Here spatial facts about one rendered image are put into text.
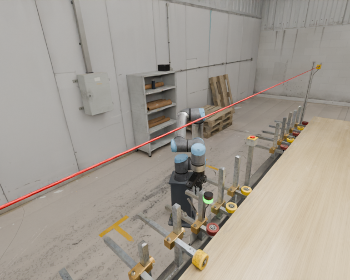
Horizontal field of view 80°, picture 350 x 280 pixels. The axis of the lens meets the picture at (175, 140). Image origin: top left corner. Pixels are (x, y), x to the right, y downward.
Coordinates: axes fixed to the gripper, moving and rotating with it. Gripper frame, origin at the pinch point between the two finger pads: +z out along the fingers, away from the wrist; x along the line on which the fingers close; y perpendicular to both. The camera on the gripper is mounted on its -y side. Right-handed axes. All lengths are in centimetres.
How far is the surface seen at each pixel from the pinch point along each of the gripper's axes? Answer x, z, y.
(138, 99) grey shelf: 230, -13, 140
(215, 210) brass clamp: -9.0, 17.2, 11.8
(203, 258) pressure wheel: -29.2, 3.3, -34.2
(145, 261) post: -10, 1, -55
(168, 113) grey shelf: 243, 38, 229
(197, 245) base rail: -9.7, 31.1, -11.6
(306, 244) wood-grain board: -67, 11, 16
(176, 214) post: -9.5, -10.9, -30.9
